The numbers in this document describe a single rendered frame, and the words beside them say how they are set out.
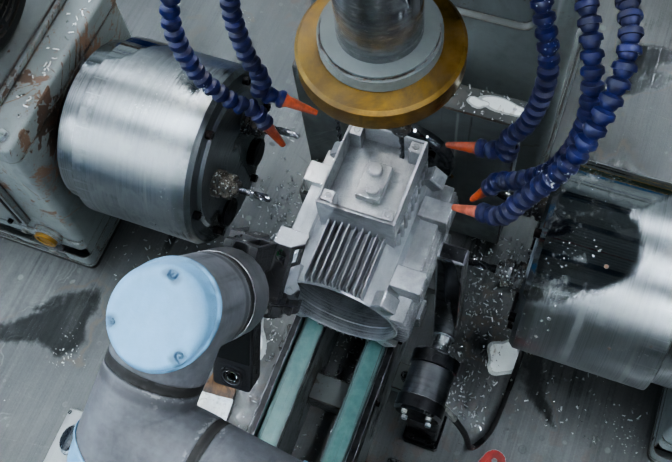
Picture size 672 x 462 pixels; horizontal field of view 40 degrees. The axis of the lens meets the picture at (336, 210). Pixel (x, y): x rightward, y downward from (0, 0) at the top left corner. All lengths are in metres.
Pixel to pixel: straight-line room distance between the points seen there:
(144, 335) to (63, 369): 0.70
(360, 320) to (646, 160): 0.56
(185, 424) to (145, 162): 0.45
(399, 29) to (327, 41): 0.09
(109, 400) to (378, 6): 0.42
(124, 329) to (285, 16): 1.00
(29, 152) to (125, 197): 0.14
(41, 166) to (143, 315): 0.54
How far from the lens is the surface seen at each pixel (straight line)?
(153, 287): 0.76
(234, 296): 0.81
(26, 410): 1.46
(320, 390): 1.31
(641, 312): 1.06
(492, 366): 1.37
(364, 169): 1.13
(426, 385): 1.11
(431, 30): 0.94
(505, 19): 1.19
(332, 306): 1.24
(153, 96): 1.18
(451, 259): 0.93
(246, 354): 0.97
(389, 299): 1.09
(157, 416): 0.80
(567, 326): 1.08
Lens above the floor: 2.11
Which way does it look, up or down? 63 degrees down
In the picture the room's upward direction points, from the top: 10 degrees counter-clockwise
